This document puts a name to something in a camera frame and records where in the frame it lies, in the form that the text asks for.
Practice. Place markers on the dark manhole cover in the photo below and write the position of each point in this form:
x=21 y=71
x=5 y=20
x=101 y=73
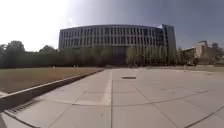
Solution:
x=128 y=77

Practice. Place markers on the dry grass lawn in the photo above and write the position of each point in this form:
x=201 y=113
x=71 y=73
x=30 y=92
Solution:
x=30 y=76

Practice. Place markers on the large curved glass building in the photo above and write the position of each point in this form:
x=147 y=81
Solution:
x=116 y=38

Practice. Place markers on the beige building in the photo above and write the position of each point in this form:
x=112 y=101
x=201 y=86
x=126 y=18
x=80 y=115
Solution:
x=202 y=50

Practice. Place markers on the grey concrete slab plaza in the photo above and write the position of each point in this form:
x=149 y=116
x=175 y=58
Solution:
x=140 y=100

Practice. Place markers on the low concrete kerb wall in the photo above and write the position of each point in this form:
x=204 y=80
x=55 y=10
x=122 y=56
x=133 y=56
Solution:
x=40 y=88

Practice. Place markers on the drain grate strip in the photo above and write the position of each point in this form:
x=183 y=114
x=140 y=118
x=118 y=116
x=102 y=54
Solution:
x=20 y=107

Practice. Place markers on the row of trees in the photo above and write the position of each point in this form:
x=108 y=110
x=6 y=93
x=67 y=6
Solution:
x=36 y=58

